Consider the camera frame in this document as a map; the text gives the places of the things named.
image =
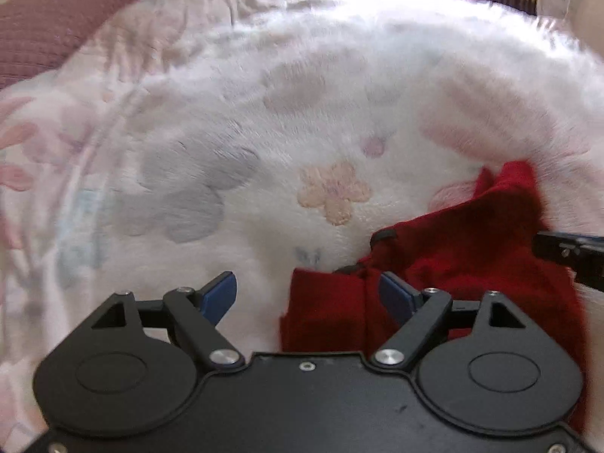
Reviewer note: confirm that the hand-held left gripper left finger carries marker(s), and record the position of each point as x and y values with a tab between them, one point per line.
220	295

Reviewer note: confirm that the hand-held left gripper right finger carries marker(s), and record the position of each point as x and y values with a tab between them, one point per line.
394	295

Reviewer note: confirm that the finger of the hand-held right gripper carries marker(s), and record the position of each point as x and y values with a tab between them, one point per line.
571	252

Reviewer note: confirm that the red knitted garment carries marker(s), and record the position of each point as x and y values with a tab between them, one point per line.
472	255

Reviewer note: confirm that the white floral blanket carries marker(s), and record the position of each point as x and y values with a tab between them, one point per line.
264	118

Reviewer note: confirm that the maroon textured pillow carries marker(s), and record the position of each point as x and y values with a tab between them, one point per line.
56	14

